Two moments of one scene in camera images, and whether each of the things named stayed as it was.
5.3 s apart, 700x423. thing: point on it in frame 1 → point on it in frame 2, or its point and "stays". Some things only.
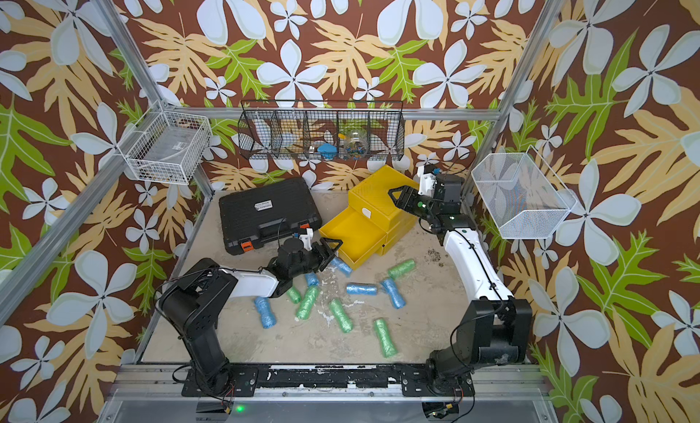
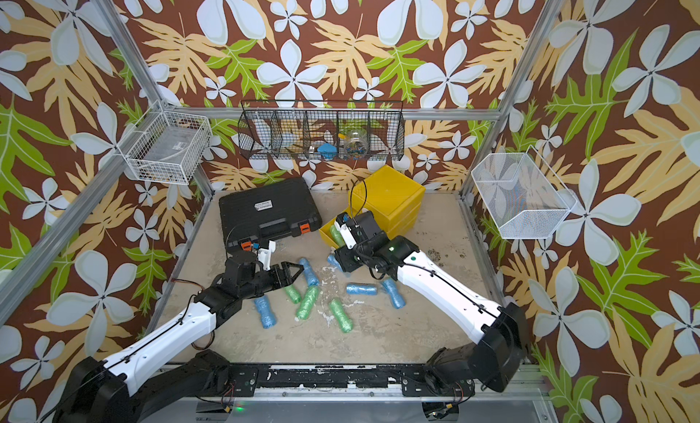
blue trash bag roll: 267,315 stays
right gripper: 410,192 → 344,259
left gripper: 319,254 → 285,268
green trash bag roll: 305,306 stays
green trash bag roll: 341,315 stays
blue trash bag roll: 312,279 stays
